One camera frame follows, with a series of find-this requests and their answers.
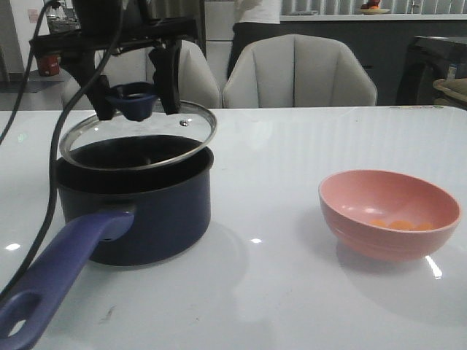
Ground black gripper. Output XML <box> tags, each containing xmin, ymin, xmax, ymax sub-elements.
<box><xmin>29</xmin><ymin>1</ymin><xmax>197</xmax><ymax>120</ymax></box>

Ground glass lid with blue knob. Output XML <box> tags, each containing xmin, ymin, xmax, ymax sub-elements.
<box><xmin>59</xmin><ymin>82</ymin><xmax>217</xmax><ymax>171</ymax></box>

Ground dark blue saucepan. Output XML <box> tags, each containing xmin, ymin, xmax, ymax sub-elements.
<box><xmin>1</xmin><ymin>147</ymin><xmax>214</xmax><ymax>349</ymax></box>

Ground pink bowl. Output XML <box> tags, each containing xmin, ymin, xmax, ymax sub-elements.
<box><xmin>318</xmin><ymin>169</ymin><xmax>461</xmax><ymax>262</ymax></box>

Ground orange ham slices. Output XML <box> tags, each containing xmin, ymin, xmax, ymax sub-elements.
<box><xmin>370</xmin><ymin>219</ymin><xmax>434</xmax><ymax>231</ymax></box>

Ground left beige chair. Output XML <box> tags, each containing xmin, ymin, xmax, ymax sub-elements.
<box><xmin>61</xmin><ymin>38</ymin><xmax>222</xmax><ymax>110</ymax></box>

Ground beige chair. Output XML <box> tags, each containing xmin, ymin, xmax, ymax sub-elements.
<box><xmin>223</xmin><ymin>34</ymin><xmax>377</xmax><ymax>109</ymax></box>
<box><xmin>61</xmin><ymin>38</ymin><xmax>222</xmax><ymax>110</ymax></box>

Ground red bin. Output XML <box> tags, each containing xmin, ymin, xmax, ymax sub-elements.
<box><xmin>36</xmin><ymin>55</ymin><xmax>60</xmax><ymax>77</ymax></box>

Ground white cabinet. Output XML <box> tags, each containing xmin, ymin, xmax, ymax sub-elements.
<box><xmin>204</xmin><ymin>1</ymin><xmax>234</xmax><ymax>89</ymax></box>

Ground person in white shirt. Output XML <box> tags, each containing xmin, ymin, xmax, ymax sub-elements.
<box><xmin>226</xmin><ymin>0</ymin><xmax>282</xmax><ymax>79</ymax></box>

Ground right beige chair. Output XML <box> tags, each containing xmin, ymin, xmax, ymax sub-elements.
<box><xmin>223</xmin><ymin>34</ymin><xmax>377</xmax><ymax>109</ymax></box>

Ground fruit plate on counter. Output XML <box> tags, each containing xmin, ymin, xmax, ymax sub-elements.
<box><xmin>358</xmin><ymin>0</ymin><xmax>390</xmax><ymax>15</ymax></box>

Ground grey counter with white top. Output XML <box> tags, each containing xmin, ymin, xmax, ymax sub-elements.
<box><xmin>280</xmin><ymin>15</ymin><xmax>466</xmax><ymax>105</ymax></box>

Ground dark appliance at right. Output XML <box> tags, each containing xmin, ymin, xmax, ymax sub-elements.
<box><xmin>395</xmin><ymin>36</ymin><xmax>466</xmax><ymax>105</ymax></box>

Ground beige cushion at right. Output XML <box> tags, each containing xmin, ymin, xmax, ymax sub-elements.
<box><xmin>433</xmin><ymin>78</ymin><xmax>467</xmax><ymax>110</ymax></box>

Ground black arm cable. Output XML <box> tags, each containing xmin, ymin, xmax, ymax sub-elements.
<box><xmin>0</xmin><ymin>0</ymin><xmax>127</xmax><ymax>303</ymax></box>

